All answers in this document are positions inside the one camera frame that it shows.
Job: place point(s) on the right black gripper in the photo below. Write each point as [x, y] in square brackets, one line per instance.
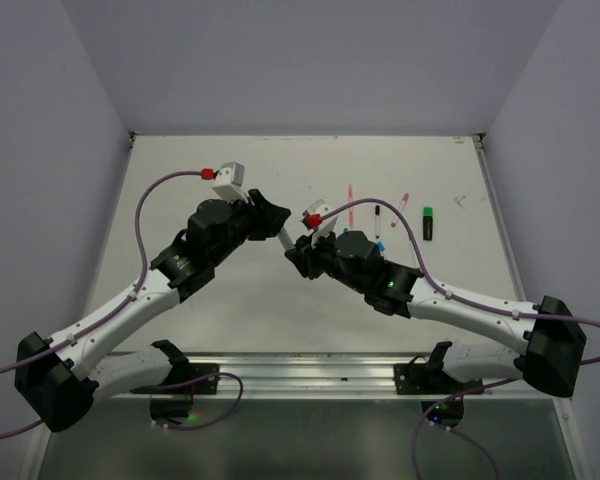
[304, 257]

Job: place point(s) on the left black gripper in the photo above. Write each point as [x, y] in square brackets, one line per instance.
[268, 220]

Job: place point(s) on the black capped white marker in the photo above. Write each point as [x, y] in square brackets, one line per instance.
[377, 222]

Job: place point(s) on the light green highlighter body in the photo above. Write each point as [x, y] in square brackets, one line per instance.
[285, 240]

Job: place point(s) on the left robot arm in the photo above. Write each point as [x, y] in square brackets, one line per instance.
[62, 376]

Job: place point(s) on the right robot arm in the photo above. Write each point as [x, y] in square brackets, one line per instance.
[537, 343]

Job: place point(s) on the pink pen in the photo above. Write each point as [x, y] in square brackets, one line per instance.
[351, 212]

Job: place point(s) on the purple capped marker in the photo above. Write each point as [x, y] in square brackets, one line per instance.
[401, 208]

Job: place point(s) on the black green highlighter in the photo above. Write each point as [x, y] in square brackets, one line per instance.
[427, 223]

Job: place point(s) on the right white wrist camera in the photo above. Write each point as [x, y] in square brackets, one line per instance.
[315, 221]

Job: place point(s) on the aluminium rail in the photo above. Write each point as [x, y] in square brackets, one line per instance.
[268, 376]

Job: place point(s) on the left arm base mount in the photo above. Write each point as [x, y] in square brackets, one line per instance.
[180, 387]

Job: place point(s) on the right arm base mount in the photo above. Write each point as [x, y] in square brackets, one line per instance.
[415, 378]

